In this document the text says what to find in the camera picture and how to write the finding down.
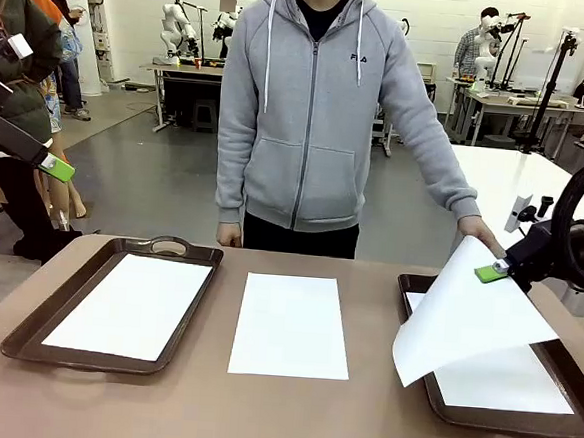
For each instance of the brown plastic serving tray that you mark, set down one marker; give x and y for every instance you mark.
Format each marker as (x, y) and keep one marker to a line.
(508, 420)
(27, 346)

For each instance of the person in green jacket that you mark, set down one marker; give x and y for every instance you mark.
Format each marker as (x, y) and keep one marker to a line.
(29, 110)

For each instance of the white A4 paper sheet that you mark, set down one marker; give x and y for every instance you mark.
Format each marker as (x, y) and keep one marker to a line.
(125, 307)
(465, 316)
(510, 389)

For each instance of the grey-sleeved left forearm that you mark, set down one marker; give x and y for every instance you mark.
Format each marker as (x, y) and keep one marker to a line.
(447, 180)

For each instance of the grey background workbench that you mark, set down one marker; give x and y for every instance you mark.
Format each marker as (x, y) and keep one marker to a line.
(192, 70)
(511, 101)

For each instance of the dark plastic stool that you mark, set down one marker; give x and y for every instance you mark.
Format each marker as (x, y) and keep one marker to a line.
(206, 115)

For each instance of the distant person in black top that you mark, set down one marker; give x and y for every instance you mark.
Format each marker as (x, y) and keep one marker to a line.
(225, 49)

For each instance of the person's left hand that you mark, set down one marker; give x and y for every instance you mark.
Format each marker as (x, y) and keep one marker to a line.
(479, 229)

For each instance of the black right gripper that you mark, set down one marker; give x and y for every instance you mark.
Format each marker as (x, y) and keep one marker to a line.
(540, 251)

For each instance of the grey-sleeved right forearm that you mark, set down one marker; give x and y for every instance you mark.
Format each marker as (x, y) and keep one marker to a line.
(231, 185)

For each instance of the black thin lamp stand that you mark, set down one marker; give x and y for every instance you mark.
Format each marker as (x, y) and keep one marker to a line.
(201, 32)

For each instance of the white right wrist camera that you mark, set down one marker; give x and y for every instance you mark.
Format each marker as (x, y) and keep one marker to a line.
(518, 212)

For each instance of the person in blue jeans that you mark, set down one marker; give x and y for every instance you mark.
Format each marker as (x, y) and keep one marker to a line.
(73, 83)

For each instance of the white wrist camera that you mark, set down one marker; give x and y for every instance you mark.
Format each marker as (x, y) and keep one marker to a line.
(518, 212)
(19, 45)

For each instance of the person's right hand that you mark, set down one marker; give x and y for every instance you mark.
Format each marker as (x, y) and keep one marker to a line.
(229, 236)

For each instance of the white rounded table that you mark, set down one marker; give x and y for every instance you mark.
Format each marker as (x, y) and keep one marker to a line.
(500, 178)

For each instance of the person in plaid shirt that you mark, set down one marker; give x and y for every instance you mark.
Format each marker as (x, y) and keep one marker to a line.
(467, 46)

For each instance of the person in grey hoodie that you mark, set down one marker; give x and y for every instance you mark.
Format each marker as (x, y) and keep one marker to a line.
(303, 129)

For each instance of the grey round stool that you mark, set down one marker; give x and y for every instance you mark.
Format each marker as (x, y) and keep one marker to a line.
(498, 141)

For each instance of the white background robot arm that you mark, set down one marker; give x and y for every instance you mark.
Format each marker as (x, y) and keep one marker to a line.
(220, 26)
(483, 62)
(170, 20)

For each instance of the black camera tripod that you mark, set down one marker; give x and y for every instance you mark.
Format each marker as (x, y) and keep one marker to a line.
(546, 99)

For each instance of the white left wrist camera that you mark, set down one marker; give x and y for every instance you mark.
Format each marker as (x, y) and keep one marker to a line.
(19, 45)

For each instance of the beige box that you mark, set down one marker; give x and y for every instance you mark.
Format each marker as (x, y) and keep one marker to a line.
(426, 73)

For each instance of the white A4 paper stack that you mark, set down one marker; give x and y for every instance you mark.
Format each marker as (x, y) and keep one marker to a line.
(289, 329)

